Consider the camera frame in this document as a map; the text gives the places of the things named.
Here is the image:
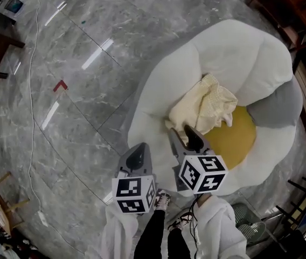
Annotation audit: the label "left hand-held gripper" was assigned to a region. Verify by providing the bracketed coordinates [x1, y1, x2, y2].
[112, 144, 158, 215]

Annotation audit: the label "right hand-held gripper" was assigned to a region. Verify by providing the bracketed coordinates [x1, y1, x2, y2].
[169, 125, 229, 196]

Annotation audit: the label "cream yellow clothes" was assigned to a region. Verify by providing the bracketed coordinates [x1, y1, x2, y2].
[164, 73, 239, 137]

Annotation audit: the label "person's right forearm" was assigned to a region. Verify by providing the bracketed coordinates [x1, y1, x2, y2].
[194, 194, 251, 259]

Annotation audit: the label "person's left forearm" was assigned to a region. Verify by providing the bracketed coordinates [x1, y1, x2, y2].
[101, 205, 140, 259]

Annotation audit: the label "person's left shoe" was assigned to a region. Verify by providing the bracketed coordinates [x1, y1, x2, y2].
[154, 189, 172, 212]

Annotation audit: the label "person's shoe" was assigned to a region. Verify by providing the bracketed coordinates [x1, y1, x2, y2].
[168, 212, 193, 232]
[154, 189, 172, 212]

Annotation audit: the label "person's right shoe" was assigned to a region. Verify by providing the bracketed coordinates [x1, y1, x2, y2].
[168, 212, 193, 232]

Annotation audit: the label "person's left leg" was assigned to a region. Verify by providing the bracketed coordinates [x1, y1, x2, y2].
[135, 209, 167, 259]

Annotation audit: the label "person's leg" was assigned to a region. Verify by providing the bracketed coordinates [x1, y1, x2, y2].
[166, 227, 192, 259]
[135, 209, 167, 259]

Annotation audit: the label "person's right leg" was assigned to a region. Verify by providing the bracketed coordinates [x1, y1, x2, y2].
[166, 227, 192, 259]

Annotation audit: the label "white flower-shaped floor sofa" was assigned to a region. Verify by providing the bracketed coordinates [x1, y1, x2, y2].
[127, 19, 304, 198]

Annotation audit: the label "red floor tape mark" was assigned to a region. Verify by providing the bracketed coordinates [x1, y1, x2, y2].
[52, 79, 68, 93]

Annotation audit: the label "white power strip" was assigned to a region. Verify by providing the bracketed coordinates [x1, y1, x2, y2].
[36, 210, 49, 228]

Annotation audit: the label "black and white sneaker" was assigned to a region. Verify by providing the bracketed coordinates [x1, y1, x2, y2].
[0, 222, 12, 240]

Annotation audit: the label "wooden cabinet with white top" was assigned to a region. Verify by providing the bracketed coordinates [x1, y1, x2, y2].
[247, 0, 306, 51]

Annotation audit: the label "framed picture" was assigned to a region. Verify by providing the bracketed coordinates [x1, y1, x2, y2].
[4, 0, 25, 18]

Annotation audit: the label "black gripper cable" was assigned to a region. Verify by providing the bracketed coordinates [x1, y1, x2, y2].
[188, 194, 200, 259]

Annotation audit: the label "white floor cable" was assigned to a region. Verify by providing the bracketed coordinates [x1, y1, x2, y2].
[26, 0, 49, 215]

